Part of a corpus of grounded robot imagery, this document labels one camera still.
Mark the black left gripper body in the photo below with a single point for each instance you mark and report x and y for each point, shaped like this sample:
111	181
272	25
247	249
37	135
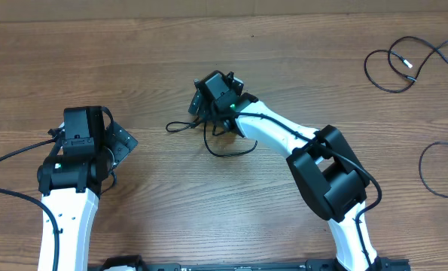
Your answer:
117	149

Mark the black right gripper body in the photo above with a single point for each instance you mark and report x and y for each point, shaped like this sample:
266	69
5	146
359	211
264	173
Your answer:
199	105

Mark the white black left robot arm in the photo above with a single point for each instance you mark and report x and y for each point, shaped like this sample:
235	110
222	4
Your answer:
87	151

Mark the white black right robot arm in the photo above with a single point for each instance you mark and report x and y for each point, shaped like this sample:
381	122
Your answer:
330	178

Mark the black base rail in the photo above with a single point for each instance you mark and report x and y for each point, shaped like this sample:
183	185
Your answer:
135	262

